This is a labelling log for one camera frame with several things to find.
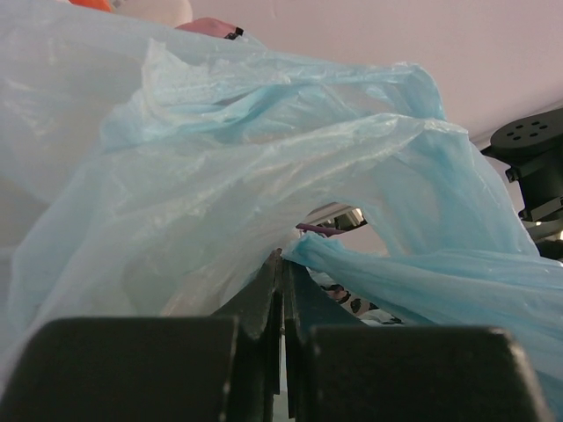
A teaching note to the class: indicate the light blue plastic bag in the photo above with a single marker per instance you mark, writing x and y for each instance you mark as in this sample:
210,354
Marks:
150,172

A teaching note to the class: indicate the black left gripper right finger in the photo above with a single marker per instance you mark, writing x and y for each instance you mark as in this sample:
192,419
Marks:
316,330

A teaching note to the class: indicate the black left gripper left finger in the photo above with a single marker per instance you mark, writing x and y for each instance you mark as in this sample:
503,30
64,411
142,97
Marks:
254,377

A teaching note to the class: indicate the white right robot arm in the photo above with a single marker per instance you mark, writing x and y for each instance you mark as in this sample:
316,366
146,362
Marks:
532,149

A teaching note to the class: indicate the fake watermelon slice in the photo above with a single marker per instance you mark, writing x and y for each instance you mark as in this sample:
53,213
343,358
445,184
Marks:
100,5

